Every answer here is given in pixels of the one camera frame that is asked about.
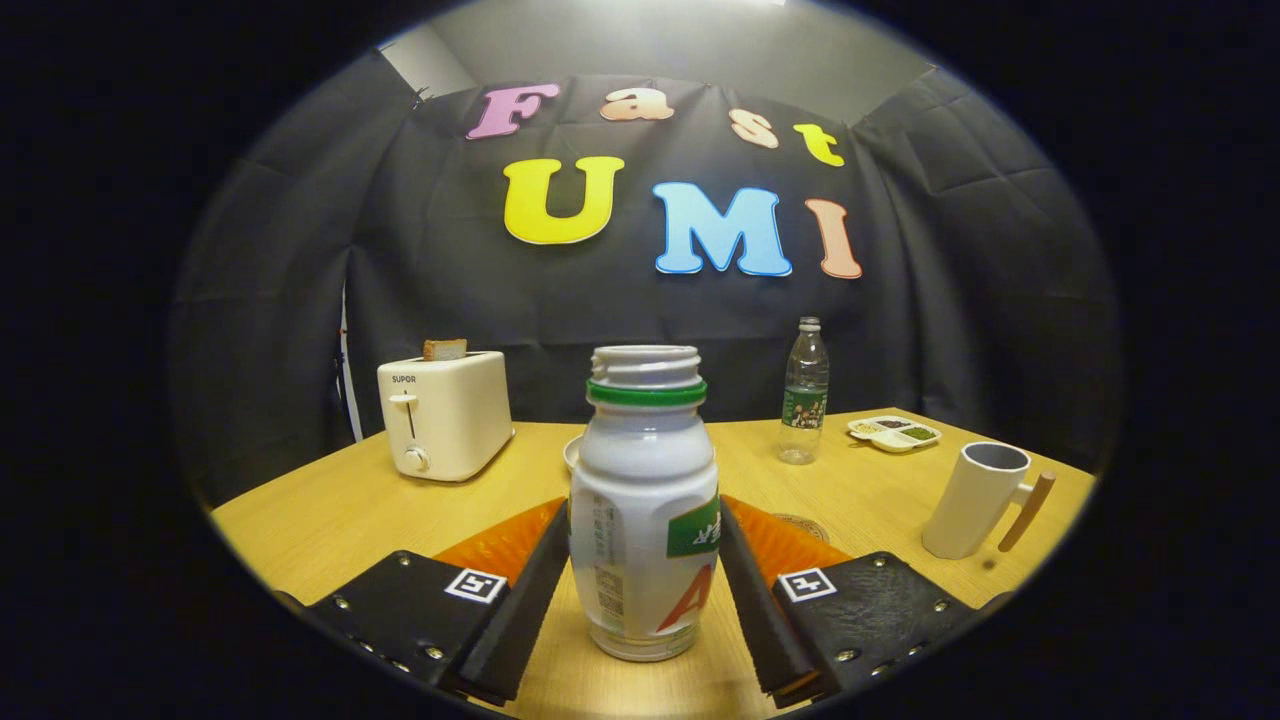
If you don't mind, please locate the cream toaster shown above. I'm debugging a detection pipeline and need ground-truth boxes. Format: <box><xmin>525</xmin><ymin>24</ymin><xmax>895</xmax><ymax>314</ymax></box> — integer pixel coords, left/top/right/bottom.
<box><xmin>377</xmin><ymin>350</ymin><xmax>516</xmax><ymax>484</ymax></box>

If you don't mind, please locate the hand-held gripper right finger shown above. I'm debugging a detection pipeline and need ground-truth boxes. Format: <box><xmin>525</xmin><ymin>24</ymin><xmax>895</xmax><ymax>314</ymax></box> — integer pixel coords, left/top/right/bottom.
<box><xmin>718</xmin><ymin>493</ymin><xmax>986</xmax><ymax>709</ymax></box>

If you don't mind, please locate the round wooden coaster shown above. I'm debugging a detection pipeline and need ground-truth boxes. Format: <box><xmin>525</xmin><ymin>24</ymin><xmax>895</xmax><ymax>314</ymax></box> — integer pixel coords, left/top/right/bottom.
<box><xmin>772</xmin><ymin>513</ymin><xmax>831</xmax><ymax>546</ymax></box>

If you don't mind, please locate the black backdrop cloth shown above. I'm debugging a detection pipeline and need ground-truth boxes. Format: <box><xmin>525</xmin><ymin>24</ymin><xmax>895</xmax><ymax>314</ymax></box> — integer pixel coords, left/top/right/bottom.
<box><xmin>168</xmin><ymin>48</ymin><xmax>1121</xmax><ymax>506</ymax></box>

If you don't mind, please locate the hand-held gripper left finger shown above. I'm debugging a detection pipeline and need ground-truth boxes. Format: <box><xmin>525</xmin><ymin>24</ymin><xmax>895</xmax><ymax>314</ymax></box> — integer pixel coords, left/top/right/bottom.
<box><xmin>305</xmin><ymin>497</ymin><xmax>571</xmax><ymax>706</ymax></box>

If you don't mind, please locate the white juice bottle green label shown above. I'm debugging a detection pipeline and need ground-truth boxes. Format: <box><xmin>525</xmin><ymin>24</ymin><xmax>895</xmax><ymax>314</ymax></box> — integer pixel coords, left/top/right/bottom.
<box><xmin>568</xmin><ymin>345</ymin><xmax>721</xmax><ymax>663</ymax></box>

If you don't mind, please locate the clear plastic water bottle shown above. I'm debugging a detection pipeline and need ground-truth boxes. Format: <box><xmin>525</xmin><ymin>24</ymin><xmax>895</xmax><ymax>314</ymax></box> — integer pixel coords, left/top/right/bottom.
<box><xmin>779</xmin><ymin>317</ymin><xmax>830</xmax><ymax>466</ymax></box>

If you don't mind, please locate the white divided bean tray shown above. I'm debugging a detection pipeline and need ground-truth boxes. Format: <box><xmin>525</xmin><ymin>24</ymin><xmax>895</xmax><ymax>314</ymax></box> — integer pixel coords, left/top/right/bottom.
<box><xmin>847</xmin><ymin>414</ymin><xmax>943</xmax><ymax>455</ymax></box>

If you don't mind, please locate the white cup wooden handle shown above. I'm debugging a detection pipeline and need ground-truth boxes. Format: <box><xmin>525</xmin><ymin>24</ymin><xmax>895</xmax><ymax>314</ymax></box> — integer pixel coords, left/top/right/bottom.
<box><xmin>921</xmin><ymin>441</ymin><xmax>1057</xmax><ymax>561</ymax></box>

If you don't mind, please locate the wooden table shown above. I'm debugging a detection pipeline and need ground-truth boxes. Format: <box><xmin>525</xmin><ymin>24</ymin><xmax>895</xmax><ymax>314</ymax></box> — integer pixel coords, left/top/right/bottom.
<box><xmin>210</xmin><ymin>405</ymin><xmax>1098</xmax><ymax>720</ymax></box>

